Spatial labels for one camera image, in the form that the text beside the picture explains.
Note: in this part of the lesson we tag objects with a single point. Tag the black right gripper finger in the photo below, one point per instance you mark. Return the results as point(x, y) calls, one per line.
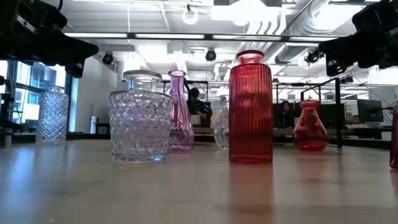
point(340, 46)

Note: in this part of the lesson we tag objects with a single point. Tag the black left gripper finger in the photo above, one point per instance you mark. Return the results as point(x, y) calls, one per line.
point(68, 49)

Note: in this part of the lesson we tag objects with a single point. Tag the clear tall diamond-cut vase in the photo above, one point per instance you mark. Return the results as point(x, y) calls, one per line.
point(52, 118)

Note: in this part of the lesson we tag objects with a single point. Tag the pink twisted cone vase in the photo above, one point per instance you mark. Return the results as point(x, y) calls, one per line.
point(183, 124)

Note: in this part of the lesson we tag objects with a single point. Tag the clear small faceted vase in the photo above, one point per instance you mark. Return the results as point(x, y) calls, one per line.
point(221, 127)

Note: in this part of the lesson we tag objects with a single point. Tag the black-framed wooden shelf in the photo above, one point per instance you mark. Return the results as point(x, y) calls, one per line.
point(338, 124)

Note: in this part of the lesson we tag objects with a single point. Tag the black ceiling spotlight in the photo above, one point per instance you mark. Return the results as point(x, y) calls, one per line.
point(108, 58)
point(312, 57)
point(211, 55)

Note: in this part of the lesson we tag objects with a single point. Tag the large window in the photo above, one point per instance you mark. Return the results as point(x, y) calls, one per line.
point(40, 79)

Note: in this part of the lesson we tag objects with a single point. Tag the black computer monitor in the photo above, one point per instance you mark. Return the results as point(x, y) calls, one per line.
point(370, 110)
point(326, 115)

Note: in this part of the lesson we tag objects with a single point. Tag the white cylindrical canister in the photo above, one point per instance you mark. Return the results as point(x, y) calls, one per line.
point(93, 124)

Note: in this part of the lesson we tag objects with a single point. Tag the person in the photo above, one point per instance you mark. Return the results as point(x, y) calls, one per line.
point(285, 113)
point(197, 107)

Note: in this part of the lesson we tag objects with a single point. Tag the red small bulb vase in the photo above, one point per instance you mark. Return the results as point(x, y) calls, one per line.
point(310, 133)

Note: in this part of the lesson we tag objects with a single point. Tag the red squat glass vase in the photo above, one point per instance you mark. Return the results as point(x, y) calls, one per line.
point(394, 140)

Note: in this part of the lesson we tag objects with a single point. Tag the clear wide diamond-cut vase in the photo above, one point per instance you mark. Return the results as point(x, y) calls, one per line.
point(140, 130)

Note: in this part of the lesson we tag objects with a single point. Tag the red tall ribbed vase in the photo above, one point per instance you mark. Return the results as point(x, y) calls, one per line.
point(250, 118)

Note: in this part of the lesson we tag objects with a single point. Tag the white round ceiling fixture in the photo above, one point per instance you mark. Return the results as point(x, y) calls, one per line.
point(183, 16)

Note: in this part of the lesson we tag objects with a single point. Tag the black overhead light bar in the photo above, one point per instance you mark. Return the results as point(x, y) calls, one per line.
point(208, 36)

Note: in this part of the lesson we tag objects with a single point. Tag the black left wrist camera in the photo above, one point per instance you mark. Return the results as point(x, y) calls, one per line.
point(74, 70)

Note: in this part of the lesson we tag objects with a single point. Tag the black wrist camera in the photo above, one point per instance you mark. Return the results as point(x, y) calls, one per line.
point(74, 70)
point(334, 67)

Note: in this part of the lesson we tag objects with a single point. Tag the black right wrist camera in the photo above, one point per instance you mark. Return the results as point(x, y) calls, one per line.
point(334, 67)

